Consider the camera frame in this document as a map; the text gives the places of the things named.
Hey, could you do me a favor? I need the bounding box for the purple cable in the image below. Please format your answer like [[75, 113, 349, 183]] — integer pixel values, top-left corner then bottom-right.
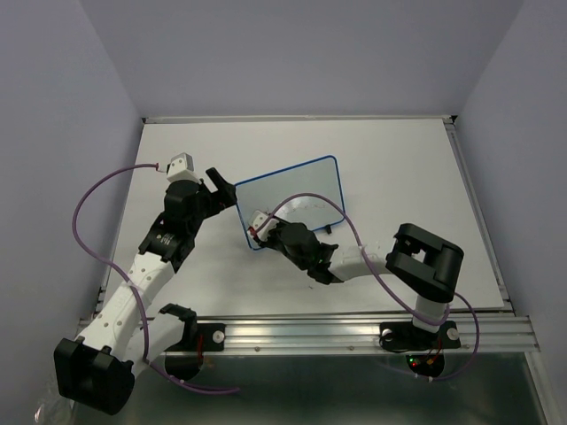
[[260, 191, 481, 383], [73, 162, 243, 394]]

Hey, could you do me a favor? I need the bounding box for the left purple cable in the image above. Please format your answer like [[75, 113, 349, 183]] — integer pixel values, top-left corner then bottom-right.
[[73, 162, 243, 394]]

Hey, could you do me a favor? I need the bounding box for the aluminium mounting rail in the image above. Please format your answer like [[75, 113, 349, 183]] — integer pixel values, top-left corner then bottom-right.
[[79, 314, 541, 355]]

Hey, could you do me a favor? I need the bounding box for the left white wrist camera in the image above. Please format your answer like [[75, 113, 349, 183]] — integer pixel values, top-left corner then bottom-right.
[[167, 152, 199, 183]]

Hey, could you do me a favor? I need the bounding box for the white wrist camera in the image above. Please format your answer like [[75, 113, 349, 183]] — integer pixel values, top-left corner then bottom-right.
[[167, 152, 199, 183], [247, 210, 278, 243]]

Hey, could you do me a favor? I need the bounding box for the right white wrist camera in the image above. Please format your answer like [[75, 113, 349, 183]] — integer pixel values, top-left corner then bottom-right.
[[247, 210, 278, 243]]

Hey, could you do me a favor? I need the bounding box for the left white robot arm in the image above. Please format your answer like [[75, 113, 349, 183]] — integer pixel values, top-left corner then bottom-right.
[[53, 160, 237, 415]]

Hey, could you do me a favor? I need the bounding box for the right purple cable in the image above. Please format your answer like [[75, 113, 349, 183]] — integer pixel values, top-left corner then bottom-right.
[[260, 191, 481, 383]]

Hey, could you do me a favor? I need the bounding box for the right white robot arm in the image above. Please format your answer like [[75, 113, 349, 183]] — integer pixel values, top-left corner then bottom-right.
[[247, 211, 464, 345]]

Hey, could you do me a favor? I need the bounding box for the blue framed small whiteboard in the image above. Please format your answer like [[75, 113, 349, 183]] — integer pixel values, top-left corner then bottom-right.
[[236, 155, 345, 231]]

